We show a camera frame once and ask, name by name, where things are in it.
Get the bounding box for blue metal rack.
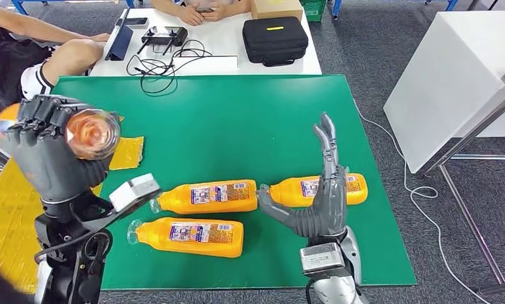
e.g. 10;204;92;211
330;0;459;21

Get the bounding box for black remote controller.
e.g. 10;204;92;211
136;25;188;55

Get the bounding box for yellow plastic sheet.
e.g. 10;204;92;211
0;110;145;295

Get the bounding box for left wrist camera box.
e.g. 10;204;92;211
108;172;162;213

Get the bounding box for dark robot torso edge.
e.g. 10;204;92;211
0;260;39;304

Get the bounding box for black smartphone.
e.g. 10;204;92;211
117;16;149;29

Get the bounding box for white cabinet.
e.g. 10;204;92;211
383;9;505;174

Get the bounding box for green plastic crate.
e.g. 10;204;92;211
299;0;326;22

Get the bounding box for dark blue tablet case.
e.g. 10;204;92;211
105;7;134;61

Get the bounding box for white floor cable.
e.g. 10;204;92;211
352;98;493;304

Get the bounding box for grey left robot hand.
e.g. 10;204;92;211
2;94;121;206

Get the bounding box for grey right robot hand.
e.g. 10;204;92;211
256;111;348;239

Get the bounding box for cardboard box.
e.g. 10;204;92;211
250;0;304;20

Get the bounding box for orange detergent bottle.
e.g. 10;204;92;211
126;217;245;259
259;172;368;208
149;179;259;215
0;103;122;161

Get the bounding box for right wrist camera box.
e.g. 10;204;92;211
299;242;354;278

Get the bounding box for green table mat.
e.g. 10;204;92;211
50;74;418;291

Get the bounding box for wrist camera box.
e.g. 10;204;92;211
108;172;162;213
299;242;354;278

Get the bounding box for black carrying case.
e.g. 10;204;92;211
241;16;309;67

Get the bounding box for blue metal frame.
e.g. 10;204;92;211
9;0;136;21

